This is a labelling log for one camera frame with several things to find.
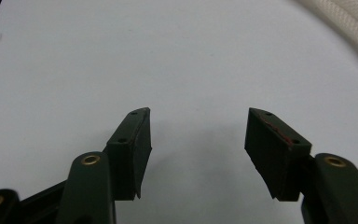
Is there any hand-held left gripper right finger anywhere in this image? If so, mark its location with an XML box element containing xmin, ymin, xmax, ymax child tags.
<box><xmin>244</xmin><ymin>107</ymin><xmax>312</xmax><ymax>203</ymax></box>

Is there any cream knitted garment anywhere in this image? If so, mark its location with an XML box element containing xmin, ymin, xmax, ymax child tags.
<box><xmin>294</xmin><ymin>0</ymin><xmax>358</xmax><ymax>77</ymax></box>

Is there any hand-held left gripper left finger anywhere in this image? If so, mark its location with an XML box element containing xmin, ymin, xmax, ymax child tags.
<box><xmin>105</xmin><ymin>106</ymin><xmax>153</xmax><ymax>202</ymax></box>

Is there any white table mat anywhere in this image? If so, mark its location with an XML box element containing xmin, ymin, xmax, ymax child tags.
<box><xmin>0</xmin><ymin>0</ymin><xmax>358</xmax><ymax>224</ymax></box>

